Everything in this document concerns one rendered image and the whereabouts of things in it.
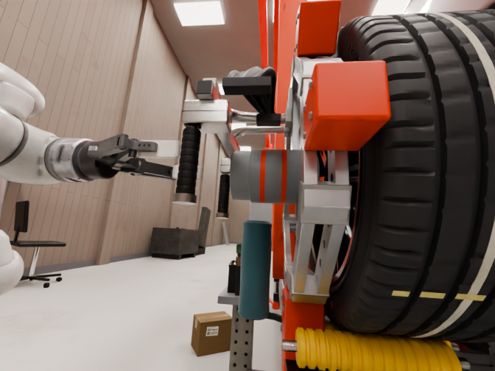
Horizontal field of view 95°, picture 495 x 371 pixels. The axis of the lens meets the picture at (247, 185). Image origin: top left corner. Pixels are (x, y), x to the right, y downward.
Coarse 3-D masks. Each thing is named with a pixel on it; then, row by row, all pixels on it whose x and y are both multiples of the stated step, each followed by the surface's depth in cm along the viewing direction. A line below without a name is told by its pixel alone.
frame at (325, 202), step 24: (288, 144) 78; (312, 168) 31; (336, 168) 31; (312, 192) 30; (336, 192) 30; (288, 216) 79; (312, 216) 31; (336, 216) 31; (288, 240) 71; (336, 240) 33; (288, 264) 63; (288, 288) 52; (312, 288) 41
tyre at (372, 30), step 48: (336, 48) 47; (384, 48) 29; (432, 48) 28; (432, 96) 26; (480, 96) 25; (384, 144) 26; (432, 144) 25; (480, 144) 25; (384, 192) 26; (432, 192) 25; (480, 192) 25; (384, 240) 27; (432, 240) 26; (480, 240) 25; (336, 288) 43; (384, 288) 29; (432, 288) 28; (432, 336) 37; (480, 336) 33
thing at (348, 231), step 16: (320, 160) 80; (352, 160) 50; (320, 176) 81; (352, 176) 46; (352, 192) 50; (352, 208) 47; (352, 224) 43; (320, 240) 71; (352, 240) 35; (336, 272) 51
